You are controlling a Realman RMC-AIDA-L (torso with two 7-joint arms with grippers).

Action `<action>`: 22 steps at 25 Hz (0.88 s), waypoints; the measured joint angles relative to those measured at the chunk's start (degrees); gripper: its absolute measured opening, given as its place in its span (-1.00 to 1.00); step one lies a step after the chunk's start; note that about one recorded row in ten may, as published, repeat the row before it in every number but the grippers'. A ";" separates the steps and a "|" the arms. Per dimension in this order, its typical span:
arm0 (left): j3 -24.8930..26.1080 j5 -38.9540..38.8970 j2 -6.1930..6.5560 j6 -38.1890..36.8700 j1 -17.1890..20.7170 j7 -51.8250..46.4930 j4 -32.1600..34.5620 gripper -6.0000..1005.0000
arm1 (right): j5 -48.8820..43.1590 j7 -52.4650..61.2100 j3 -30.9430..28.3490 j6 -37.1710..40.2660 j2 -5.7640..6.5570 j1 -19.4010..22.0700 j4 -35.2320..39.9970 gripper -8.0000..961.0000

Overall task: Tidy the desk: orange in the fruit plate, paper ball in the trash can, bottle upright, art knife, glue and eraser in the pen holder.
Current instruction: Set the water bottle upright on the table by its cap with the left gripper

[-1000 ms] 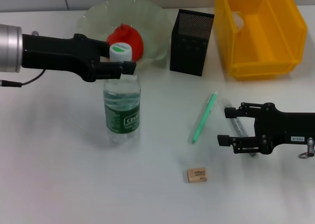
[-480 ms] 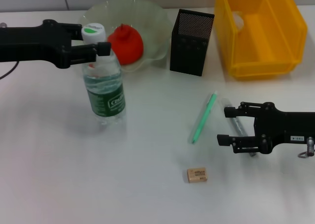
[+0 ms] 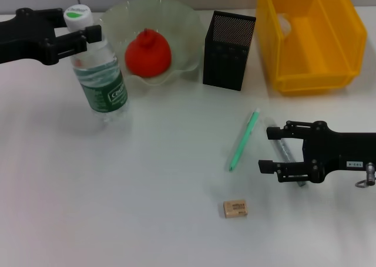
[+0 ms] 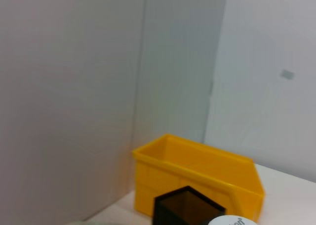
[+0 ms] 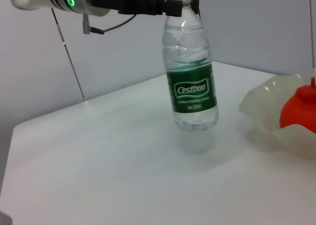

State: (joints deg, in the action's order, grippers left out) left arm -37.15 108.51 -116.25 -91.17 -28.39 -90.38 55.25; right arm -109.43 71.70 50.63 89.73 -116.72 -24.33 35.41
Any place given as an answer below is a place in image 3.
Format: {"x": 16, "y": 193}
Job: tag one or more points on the black mesh pen holder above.
{"x": 223, "y": 64}

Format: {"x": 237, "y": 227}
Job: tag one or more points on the clear water bottle green label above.
{"x": 100, "y": 88}

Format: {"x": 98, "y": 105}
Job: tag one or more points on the translucent wavy glass fruit plate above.
{"x": 182, "y": 23}

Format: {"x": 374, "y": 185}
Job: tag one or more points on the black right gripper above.
{"x": 346, "y": 149}

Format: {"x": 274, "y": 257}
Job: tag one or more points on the red-orange toy orange fruit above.
{"x": 148, "y": 55}

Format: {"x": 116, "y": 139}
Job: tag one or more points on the green and white pen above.
{"x": 245, "y": 141}

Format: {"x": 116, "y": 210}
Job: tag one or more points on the yellow plastic storage bin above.
{"x": 311, "y": 58}

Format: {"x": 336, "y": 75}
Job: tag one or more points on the beige rectangular eraser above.
{"x": 235, "y": 209}

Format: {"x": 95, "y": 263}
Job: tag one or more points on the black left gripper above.
{"x": 23, "y": 41}

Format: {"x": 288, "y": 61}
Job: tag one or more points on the grey glitter marker pen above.
{"x": 283, "y": 148}

